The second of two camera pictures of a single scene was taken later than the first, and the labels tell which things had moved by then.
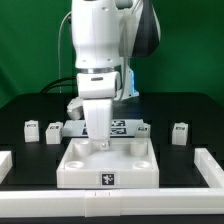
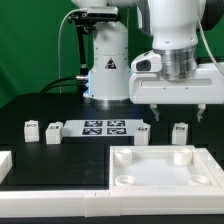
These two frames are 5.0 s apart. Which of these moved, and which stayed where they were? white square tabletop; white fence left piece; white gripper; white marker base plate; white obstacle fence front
Moved: white gripper; white square tabletop
Stayed: white marker base plate; white fence left piece; white obstacle fence front
